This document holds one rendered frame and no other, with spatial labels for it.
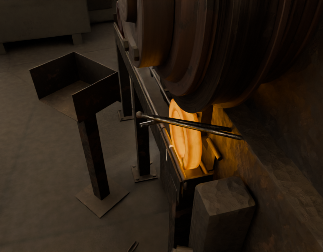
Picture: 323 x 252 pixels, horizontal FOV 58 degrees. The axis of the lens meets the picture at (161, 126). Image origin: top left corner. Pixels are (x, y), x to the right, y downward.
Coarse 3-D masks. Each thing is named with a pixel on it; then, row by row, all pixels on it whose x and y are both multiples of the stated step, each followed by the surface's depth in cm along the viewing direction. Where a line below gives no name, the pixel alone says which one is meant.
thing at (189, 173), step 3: (171, 141) 86; (195, 168) 78; (198, 168) 78; (186, 171) 77; (189, 171) 77; (192, 171) 77; (195, 171) 77; (198, 171) 77; (201, 171) 77; (186, 174) 77; (189, 174) 77; (192, 174) 77; (195, 174) 77; (198, 174) 77; (201, 174) 77; (186, 177) 76
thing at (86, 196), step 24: (48, 72) 114; (72, 72) 123; (96, 72) 116; (48, 96) 118; (72, 96) 95; (96, 96) 103; (120, 96) 113; (96, 120) 120; (96, 144) 127; (96, 168) 134; (96, 192) 147; (120, 192) 152
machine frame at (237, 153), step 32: (320, 32) 40; (320, 64) 41; (256, 96) 59; (288, 96) 49; (320, 96) 42; (256, 128) 58; (288, 128) 51; (320, 128) 43; (160, 160) 149; (224, 160) 67; (256, 160) 52; (288, 160) 51; (320, 160) 44; (256, 192) 54; (288, 192) 46; (320, 192) 46; (256, 224) 57; (288, 224) 46; (320, 224) 42
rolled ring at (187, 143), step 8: (176, 104) 72; (176, 112) 77; (184, 112) 67; (192, 120) 67; (176, 128) 81; (184, 128) 67; (176, 136) 81; (184, 136) 68; (192, 136) 66; (200, 136) 66; (176, 144) 80; (184, 144) 80; (192, 144) 66; (200, 144) 67; (176, 152) 80; (184, 152) 78; (192, 152) 67; (200, 152) 68; (184, 160) 72; (192, 160) 68; (200, 160) 69; (184, 168) 73; (192, 168) 73
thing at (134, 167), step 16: (128, 80) 185; (128, 96) 192; (128, 112) 200; (144, 128) 140; (144, 144) 147; (144, 160) 154; (144, 176) 160; (176, 192) 74; (176, 208) 78; (192, 208) 80; (176, 224) 83; (176, 240) 89
